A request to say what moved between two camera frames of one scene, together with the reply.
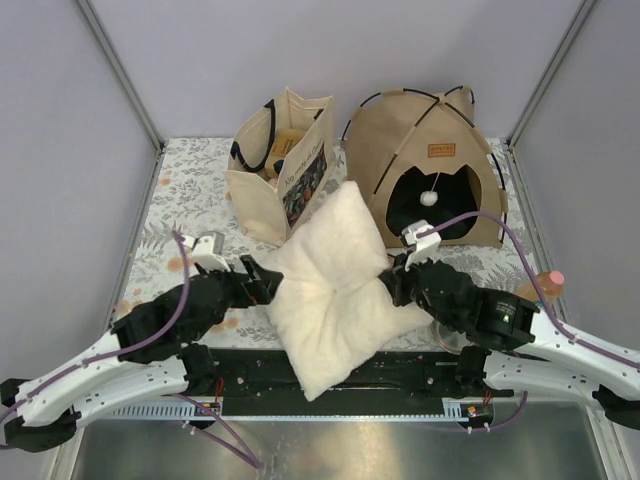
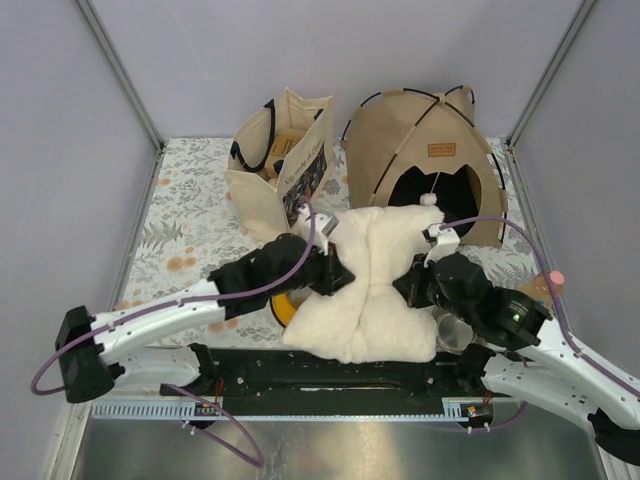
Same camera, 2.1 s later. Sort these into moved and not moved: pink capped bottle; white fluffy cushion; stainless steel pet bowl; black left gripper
Moved: white fluffy cushion; black left gripper
Not moved: pink capped bottle; stainless steel pet bowl
